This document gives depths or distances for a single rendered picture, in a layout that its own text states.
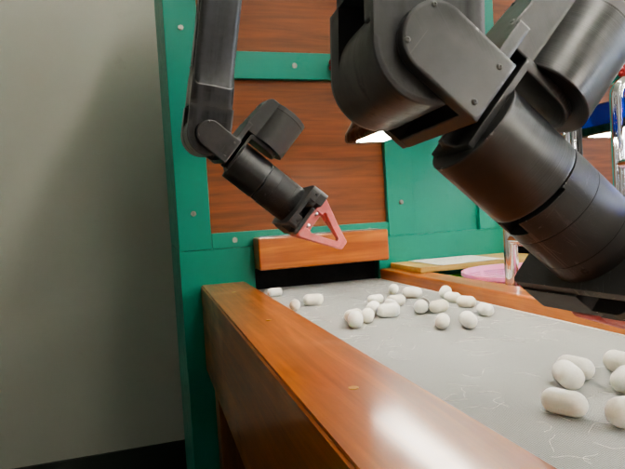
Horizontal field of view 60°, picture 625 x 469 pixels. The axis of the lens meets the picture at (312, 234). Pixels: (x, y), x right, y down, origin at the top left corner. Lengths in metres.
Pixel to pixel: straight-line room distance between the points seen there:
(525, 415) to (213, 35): 0.57
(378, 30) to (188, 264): 0.97
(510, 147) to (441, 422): 0.18
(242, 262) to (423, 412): 0.86
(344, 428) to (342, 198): 0.95
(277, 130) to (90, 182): 1.33
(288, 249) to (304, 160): 0.22
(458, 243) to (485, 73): 1.14
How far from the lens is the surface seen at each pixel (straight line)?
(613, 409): 0.44
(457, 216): 1.40
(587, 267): 0.33
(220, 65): 0.75
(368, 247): 1.22
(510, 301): 0.88
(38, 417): 2.13
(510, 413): 0.46
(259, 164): 0.75
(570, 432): 0.44
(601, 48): 0.33
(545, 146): 0.30
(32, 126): 2.06
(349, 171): 1.29
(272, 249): 1.15
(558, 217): 0.31
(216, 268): 1.20
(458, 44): 0.27
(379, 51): 0.26
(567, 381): 0.51
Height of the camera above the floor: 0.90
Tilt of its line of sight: 2 degrees down
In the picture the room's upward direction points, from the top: 3 degrees counter-clockwise
